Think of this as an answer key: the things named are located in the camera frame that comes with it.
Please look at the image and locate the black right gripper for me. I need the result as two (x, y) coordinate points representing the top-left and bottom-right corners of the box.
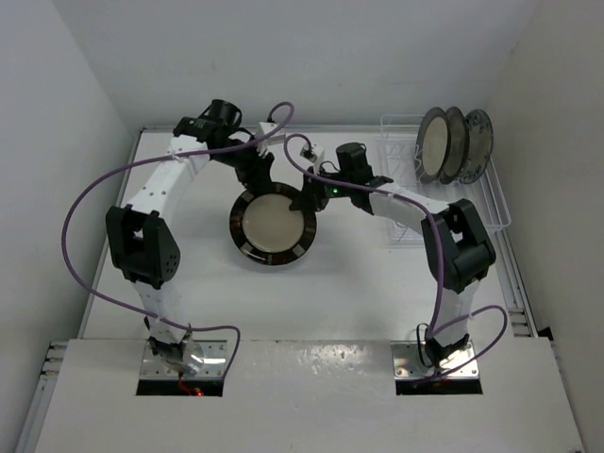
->
(292, 163), (355, 211)

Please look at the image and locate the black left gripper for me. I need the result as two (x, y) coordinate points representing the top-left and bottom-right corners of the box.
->
(211, 134), (273, 193)

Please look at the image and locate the dark segmented rim plate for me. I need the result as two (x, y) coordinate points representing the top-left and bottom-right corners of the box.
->
(229, 182), (317, 266)

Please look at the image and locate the grey rimmed beige plate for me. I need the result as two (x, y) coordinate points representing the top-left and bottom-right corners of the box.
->
(439, 107), (469, 184)
(416, 107), (451, 183)

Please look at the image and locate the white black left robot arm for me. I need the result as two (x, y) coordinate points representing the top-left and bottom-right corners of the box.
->
(106, 99), (277, 377)

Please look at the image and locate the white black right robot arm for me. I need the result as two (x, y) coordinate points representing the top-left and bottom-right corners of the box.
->
(290, 143), (496, 368)

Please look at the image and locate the patterned dark plate in rack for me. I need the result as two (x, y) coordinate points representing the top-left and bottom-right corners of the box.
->
(458, 109), (494, 185)

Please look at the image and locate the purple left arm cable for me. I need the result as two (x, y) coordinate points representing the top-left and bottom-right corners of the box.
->
(60, 101), (296, 374)

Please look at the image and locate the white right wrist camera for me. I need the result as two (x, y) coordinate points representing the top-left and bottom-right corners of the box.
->
(299, 142), (325, 165)

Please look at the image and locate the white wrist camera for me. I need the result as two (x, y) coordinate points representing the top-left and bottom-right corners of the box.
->
(299, 142), (325, 165)
(256, 122), (286, 158)

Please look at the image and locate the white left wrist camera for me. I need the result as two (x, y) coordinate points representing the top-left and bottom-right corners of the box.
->
(256, 122), (286, 158)

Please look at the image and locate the white wire dish rack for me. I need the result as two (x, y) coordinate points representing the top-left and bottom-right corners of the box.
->
(378, 114), (512, 234)

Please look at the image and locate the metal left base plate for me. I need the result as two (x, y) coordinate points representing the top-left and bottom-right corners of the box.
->
(140, 339), (227, 380)

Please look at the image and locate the metal base plate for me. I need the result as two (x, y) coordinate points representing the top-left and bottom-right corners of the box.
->
(140, 339), (227, 380)
(391, 341), (479, 380)

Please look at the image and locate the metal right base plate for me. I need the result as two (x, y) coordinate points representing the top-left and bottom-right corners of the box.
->
(391, 341), (479, 380)

